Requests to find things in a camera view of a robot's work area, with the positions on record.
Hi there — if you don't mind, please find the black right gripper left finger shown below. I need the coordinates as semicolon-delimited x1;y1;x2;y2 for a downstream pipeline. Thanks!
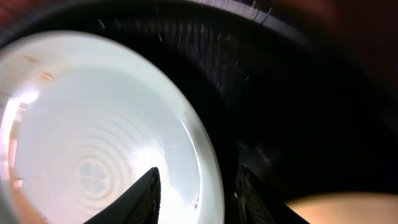
85;167;161;224

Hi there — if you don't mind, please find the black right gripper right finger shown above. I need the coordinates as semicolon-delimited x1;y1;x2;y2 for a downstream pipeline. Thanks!
237;166;276;224

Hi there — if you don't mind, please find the light blue plate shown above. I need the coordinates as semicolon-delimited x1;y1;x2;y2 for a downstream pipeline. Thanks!
1;31;224;223

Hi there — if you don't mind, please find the yellow plate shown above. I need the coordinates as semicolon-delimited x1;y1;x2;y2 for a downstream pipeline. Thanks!
287;193;397;224

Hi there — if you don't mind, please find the round black tray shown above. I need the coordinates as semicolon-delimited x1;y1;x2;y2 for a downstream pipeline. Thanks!
1;1;397;223

